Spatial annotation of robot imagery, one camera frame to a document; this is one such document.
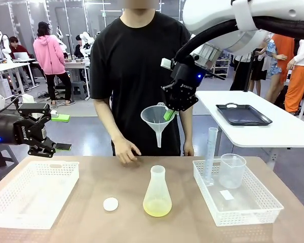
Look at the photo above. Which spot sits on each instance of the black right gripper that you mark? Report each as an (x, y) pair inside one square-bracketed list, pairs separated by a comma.
[(187, 76)]

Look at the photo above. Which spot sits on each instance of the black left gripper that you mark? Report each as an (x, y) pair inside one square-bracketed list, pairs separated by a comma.
[(5, 131)]

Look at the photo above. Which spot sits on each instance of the clear plastic funnel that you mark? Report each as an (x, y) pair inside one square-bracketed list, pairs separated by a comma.
[(158, 139)]

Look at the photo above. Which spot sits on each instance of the clear plastic graduated cylinder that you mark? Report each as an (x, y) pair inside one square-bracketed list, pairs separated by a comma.
[(210, 152)]

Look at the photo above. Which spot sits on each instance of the clear plastic beaker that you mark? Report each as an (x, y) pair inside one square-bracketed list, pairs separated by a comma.
[(231, 174)]

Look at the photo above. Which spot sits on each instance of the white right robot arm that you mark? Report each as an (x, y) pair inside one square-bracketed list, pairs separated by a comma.
[(218, 15)]

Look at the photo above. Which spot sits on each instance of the person's left forearm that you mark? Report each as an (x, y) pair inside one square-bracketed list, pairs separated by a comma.
[(187, 129)]

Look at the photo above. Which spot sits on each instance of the person's right forearm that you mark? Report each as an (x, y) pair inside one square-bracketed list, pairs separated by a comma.
[(109, 121)]

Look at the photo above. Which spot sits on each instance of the person's left hand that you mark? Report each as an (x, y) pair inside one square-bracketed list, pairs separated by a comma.
[(188, 150)]

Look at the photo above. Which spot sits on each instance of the person's right hand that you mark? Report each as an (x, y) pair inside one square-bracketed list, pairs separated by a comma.
[(125, 150)]

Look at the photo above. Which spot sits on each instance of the grey plastic stool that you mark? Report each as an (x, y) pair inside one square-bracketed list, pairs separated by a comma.
[(78, 88), (2, 152)]

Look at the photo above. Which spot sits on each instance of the small white round dish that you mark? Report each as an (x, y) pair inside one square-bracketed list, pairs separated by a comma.
[(231, 105)]

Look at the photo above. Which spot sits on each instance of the white shoe rack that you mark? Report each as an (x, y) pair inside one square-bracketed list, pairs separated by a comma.
[(221, 68)]

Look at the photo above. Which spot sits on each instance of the person's black T-shirt torso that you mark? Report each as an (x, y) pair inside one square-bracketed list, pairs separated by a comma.
[(131, 63)]

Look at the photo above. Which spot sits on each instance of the mannequin in grey hoodie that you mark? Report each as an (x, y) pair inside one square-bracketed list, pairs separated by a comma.
[(239, 76)]

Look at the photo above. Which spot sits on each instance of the black plastic tray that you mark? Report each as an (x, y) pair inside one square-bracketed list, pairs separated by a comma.
[(243, 115)]

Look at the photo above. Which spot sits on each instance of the white office desk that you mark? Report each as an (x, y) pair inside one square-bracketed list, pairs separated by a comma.
[(5, 66)]

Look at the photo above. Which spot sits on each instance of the white workbench desk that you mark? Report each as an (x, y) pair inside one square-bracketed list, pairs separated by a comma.
[(73, 65)]

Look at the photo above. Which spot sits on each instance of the silver laptop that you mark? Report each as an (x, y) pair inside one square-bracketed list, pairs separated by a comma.
[(21, 56)]

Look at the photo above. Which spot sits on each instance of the person in pink hoodie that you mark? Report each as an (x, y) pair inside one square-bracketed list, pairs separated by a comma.
[(49, 54)]

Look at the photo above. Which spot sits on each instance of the black tripod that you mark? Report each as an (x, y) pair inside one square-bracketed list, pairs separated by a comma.
[(250, 68)]

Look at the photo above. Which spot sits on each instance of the seated person in red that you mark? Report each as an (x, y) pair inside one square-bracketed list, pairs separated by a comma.
[(19, 49)]

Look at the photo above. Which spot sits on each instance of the seated person in dark clothes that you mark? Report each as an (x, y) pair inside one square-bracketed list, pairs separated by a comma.
[(78, 49)]

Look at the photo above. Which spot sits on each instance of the white humanoid robot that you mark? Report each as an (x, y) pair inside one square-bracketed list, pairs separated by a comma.
[(5, 43), (87, 38)]

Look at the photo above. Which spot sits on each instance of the white perforated plastic basket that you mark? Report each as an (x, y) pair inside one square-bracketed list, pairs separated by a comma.
[(28, 220), (243, 217)]

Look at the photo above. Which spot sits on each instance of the person in blue white dress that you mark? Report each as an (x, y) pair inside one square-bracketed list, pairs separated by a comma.
[(273, 65)]

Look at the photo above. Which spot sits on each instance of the white round flask cap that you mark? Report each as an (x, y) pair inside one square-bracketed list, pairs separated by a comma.
[(111, 204)]

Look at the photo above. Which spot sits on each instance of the white paper label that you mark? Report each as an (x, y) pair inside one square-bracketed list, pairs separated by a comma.
[(226, 195)]

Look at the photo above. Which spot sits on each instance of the white side table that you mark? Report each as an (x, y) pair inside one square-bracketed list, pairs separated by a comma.
[(281, 136)]

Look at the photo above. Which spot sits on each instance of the translucent plastic Erlenmeyer flask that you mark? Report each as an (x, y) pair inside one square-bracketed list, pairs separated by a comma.
[(157, 207)]

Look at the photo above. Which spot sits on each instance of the mannequin in orange garment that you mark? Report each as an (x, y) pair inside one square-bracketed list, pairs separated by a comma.
[(283, 48)]

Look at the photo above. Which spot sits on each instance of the mannequin in orange trousers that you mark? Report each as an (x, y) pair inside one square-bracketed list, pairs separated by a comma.
[(297, 86)]

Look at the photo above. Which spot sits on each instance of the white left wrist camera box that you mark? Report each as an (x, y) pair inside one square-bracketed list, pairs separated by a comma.
[(29, 98)]

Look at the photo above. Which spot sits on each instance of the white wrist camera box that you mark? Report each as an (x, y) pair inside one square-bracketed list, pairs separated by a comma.
[(29, 98), (166, 63)]

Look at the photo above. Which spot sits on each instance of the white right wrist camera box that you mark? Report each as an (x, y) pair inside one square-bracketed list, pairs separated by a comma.
[(166, 63)]

